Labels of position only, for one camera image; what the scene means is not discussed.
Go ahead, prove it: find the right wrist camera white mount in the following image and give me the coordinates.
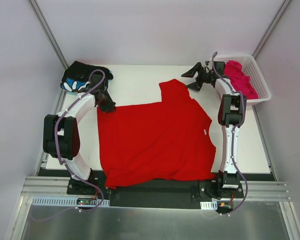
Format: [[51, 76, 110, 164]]
[[204, 60, 213, 70]]

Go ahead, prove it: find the left aluminium corner post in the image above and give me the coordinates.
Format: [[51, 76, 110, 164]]
[[27, 0, 69, 70]]

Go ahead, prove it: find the white cable duct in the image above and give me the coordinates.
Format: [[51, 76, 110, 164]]
[[32, 196, 110, 208], [200, 201, 218, 211]]

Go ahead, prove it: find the red t shirt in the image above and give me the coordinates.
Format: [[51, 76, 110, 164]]
[[96, 79, 216, 189]]

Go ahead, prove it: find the white plastic basket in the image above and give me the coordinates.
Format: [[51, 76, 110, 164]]
[[213, 53, 272, 106]]

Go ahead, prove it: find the aluminium corner post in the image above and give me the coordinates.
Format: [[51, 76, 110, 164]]
[[252, 0, 293, 59], [27, 0, 69, 70]]

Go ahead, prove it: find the right white cable duct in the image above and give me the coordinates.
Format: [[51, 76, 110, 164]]
[[200, 201, 218, 211]]

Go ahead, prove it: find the left white cable duct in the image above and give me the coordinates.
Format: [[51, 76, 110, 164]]
[[32, 196, 110, 208]]

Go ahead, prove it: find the aluminium front frame rail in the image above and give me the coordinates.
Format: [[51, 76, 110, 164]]
[[21, 176, 292, 202]]

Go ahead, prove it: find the folded black flower t shirt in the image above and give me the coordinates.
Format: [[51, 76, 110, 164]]
[[60, 60, 114, 93]]

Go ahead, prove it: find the right aluminium corner post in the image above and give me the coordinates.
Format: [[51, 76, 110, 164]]
[[252, 0, 293, 59]]

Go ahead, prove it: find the crumpled magenta t shirt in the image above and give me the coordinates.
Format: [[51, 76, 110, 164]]
[[224, 60, 259, 100]]

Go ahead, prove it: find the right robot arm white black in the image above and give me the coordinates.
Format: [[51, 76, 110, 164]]
[[181, 61, 247, 200]]

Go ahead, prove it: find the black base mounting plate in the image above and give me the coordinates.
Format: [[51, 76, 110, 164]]
[[38, 168, 276, 208]]

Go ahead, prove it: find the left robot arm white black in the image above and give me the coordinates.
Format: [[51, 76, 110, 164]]
[[43, 69, 116, 195]]

